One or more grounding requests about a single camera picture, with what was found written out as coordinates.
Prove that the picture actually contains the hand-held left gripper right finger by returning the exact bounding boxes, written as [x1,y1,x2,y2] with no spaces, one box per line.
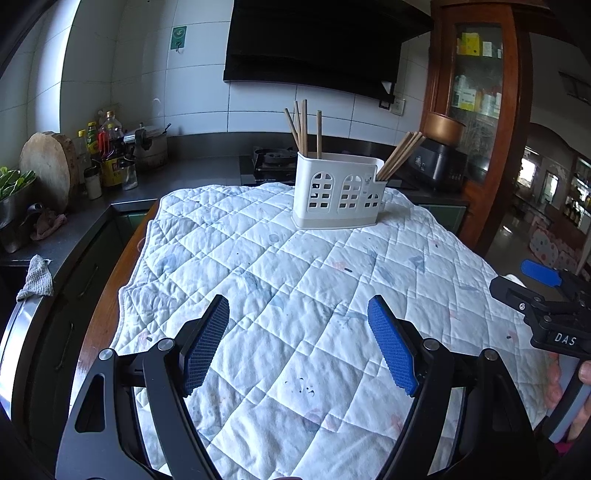
[368,295,543,480]

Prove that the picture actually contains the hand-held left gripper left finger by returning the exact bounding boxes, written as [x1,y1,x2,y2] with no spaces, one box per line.
[55,294,230,480]

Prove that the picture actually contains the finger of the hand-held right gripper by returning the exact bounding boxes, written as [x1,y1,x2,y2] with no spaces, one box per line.
[489,275,561,319]
[522,260,578,289]

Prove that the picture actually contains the white plastic utensil holder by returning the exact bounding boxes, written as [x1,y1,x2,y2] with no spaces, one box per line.
[292,152,384,229]

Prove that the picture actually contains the wooden chopsticks bundle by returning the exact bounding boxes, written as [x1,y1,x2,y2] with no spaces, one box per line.
[383,134,422,182]

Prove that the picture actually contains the person's right hand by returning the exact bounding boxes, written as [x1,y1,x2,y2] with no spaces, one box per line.
[546,357,591,443]

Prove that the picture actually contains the white spotted object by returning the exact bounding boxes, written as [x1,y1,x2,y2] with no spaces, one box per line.
[529,226,578,273]

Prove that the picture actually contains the green lower cabinet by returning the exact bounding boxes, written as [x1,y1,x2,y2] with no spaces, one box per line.
[409,203,467,236]

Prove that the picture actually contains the white quilted mat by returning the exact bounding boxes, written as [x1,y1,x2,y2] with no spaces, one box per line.
[111,182,566,480]

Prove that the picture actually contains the wooden glass cabinet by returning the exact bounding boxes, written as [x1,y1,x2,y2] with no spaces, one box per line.
[418,0,534,257]

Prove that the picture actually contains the black rice cooker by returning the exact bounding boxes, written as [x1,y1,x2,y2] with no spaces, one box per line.
[406,138,468,193]

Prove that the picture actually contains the copper inner pot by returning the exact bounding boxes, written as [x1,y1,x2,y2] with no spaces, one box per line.
[422,112,466,146]

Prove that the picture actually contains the steel kitchen counter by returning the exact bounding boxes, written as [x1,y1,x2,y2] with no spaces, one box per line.
[0,154,469,278]

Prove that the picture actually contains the grey checked dishcloth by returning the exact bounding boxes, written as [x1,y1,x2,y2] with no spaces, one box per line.
[17,255,54,302]

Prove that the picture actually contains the white green box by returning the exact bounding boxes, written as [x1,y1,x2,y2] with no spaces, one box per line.
[452,74,478,112]

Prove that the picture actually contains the dark sauce bottle yellow label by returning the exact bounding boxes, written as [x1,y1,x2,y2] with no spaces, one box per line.
[100,111,124,187]

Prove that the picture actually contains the white seasoning jar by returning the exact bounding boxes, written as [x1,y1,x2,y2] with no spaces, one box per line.
[84,167,103,200]

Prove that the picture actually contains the pinkish rag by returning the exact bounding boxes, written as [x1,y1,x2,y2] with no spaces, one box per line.
[30,208,68,241]

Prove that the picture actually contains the steel pressure cooker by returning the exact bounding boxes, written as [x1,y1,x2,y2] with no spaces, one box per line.
[124,122,171,171]

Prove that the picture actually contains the steel bowl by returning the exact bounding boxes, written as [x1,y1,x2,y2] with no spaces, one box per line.
[0,182,40,254]

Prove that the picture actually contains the yellow box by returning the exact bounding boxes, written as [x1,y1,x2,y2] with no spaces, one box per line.
[457,32,483,58]

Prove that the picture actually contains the round wooden chopping block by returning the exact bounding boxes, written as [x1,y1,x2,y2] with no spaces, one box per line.
[19,131,80,213]

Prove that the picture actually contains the black range hood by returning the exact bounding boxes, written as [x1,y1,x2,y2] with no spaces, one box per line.
[223,0,435,100]

